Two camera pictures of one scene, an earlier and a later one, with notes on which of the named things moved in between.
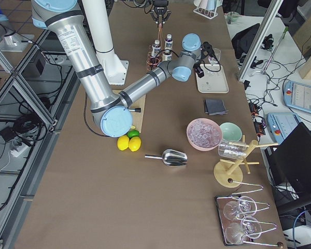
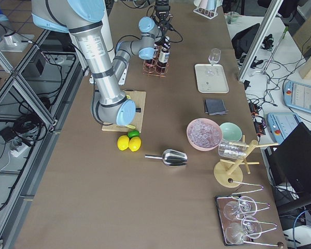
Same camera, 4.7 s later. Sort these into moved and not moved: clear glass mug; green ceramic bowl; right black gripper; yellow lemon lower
Moved: right black gripper
Not moved: yellow lemon lower; green ceramic bowl; clear glass mug
